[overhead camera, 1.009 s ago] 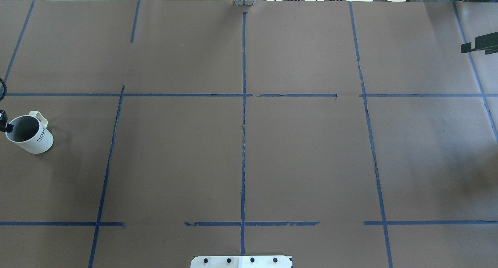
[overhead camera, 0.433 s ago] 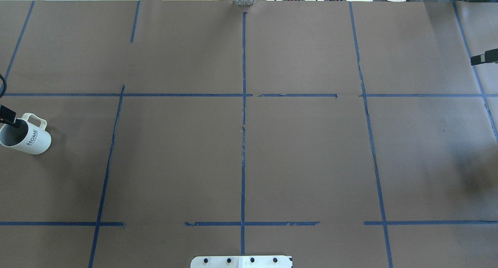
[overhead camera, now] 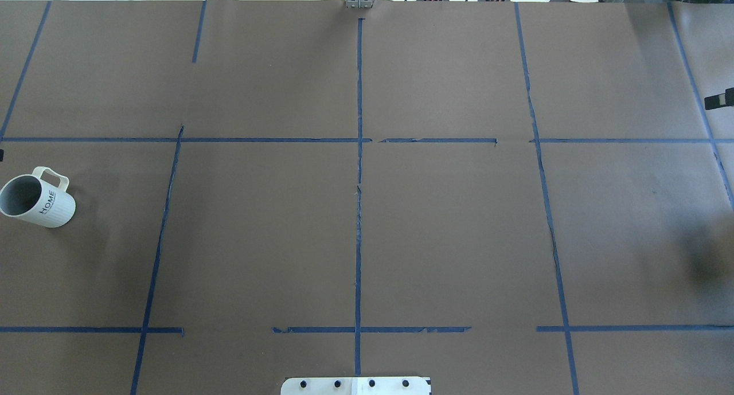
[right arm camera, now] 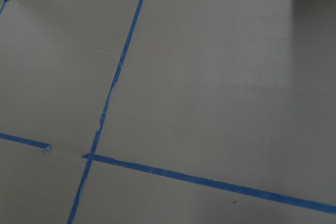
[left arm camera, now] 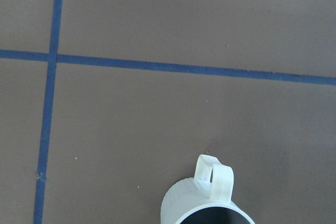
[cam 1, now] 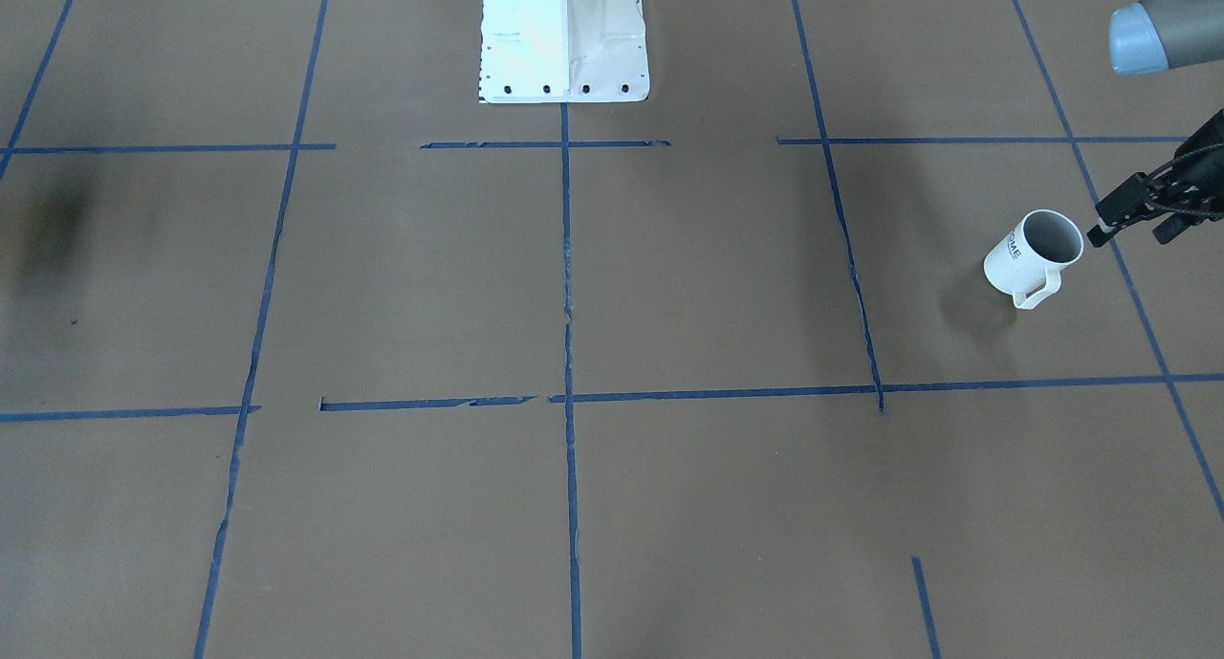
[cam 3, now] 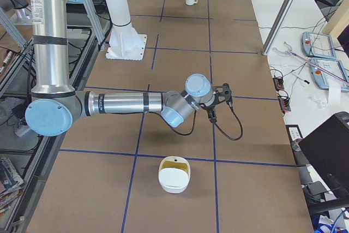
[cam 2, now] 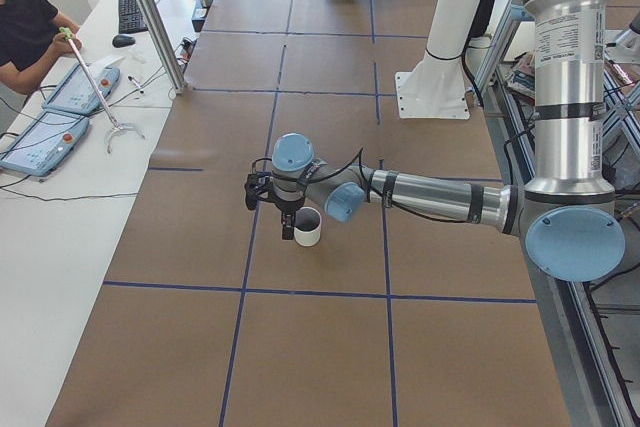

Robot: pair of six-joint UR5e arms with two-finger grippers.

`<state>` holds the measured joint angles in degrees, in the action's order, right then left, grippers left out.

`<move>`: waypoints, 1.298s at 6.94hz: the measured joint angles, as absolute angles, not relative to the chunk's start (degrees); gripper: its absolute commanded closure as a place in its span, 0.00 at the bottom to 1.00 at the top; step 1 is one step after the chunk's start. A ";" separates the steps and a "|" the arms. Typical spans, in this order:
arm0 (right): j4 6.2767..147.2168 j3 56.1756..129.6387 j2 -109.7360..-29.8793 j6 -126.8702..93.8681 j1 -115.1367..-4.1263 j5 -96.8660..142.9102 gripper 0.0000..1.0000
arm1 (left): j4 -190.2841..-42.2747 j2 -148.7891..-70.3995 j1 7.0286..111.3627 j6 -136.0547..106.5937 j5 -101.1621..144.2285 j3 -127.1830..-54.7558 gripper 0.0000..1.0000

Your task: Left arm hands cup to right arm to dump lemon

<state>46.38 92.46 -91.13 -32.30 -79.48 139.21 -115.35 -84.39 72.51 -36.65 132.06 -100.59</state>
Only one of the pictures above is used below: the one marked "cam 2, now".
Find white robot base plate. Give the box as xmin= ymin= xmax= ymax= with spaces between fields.
xmin=395 ymin=66 xmax=470 ymax=120

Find aluminium frame post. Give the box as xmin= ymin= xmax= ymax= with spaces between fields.
xmin=137 ymin=0 xmax=186 ymax=95

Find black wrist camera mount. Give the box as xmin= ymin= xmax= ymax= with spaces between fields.
xmin=244 ymin=172 xmax=274 ymax=211

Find black computer mouse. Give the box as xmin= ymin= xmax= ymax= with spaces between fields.
xmin=112 ymin=34 xmax=136 ymax=48

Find green handled reacher grabber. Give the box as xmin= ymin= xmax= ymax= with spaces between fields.
xmin=59 ymin=27 xmax=146 ymax=154

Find stack of books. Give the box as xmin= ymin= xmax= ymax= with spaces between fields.
xmin=506 ymin=52 xmax=535 ymax=99

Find white marker pen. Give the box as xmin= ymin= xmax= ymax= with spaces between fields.
xmin=128 ymin=75 xmax=144 ymax=95

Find brown paper table cover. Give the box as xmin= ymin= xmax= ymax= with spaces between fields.
xmin=48 ymin=0 xmax=569 ymax=426

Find white ribbed HOME mug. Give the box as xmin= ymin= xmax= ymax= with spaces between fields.
xmin=294 ymin=207 xmax=322 ymax=247

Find teach pendant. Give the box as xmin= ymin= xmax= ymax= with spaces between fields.
xmin=42 ymin=63 xmax=120 ymax=115
xmin=1 ymin=110 xmax=90 ymax=177

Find far teach pendant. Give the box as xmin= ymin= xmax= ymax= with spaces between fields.
xmin=42 ymin=63 xmax=120 ymax=115

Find person in black t-shirt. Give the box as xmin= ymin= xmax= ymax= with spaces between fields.
xmin=1 ymin=0 xmax=79 ymax=95

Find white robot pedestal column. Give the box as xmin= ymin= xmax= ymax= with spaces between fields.
xmin=422 ymin=0 xmax=504 ymax=108

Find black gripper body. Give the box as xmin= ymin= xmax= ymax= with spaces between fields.
xmin=272 ymin=192 xmax=303 ymax=216

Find near teach pendant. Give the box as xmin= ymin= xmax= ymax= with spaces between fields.
xmin=1 ymin=110 xmax=90 ymax=177

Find black keyboard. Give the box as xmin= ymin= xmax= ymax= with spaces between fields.
xmin=118 ymin=0 xmax=148 ymax=34

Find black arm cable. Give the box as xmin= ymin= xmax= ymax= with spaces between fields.
xmin=252 ymin=146 xmax=539 ymax=226

